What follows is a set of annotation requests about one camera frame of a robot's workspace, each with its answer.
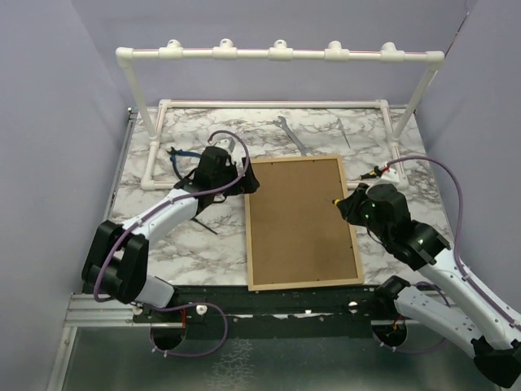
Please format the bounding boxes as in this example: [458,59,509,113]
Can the wooden picture frame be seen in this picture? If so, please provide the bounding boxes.
[245,155,364,291]

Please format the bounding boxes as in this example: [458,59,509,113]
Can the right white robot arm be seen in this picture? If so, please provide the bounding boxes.
[333,184,520,389]

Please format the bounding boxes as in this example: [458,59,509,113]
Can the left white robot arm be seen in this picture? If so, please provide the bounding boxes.
[81,146,260,322]

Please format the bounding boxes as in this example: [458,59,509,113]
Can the black yellow screwdriver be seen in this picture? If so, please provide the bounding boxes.
[359,170,382,181]

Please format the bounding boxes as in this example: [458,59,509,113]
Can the large grey wrench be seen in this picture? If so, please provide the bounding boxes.
[274,116,313,156]

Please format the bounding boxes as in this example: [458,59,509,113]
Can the white PVC pipe rack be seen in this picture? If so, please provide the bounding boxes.
[116,38,445,191]

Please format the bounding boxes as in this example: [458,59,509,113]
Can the orange handled screwdriver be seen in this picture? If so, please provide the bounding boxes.
[191,217,218,235]

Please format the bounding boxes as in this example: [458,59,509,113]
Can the blue handled pliers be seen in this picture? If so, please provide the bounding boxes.
[165,145,203,178]

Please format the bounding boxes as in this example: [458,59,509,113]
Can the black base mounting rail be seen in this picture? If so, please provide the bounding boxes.
[134,285,398,340]

